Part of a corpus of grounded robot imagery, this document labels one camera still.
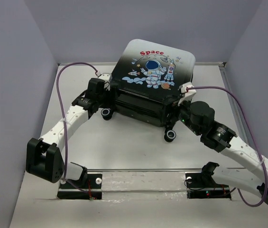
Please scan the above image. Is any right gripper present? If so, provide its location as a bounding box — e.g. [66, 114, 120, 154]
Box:
[155, 94, 202, 135]

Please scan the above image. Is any black suitcase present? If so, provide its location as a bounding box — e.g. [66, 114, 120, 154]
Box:
[111, 39, 196, 143]

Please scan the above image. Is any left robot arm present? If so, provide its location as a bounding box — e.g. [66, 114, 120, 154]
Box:
[26, 74, 116, 188]

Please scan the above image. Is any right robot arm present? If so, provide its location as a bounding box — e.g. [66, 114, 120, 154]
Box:
[166, 101, 268, 205]

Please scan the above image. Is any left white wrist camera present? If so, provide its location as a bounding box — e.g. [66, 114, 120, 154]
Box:
[98, 73, 112, 91]

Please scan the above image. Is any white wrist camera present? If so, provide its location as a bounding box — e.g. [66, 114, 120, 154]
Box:
[98, 73, 112, 91]
[178, 82, 196, 106]

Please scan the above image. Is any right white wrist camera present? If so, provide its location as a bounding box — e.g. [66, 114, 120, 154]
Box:
[178, 82, 196, 106]

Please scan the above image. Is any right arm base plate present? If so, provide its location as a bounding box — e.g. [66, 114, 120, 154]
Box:
[184, 173, 236, 199]

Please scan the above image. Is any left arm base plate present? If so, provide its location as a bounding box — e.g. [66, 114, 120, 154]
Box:
[56, 172, 102, 200]

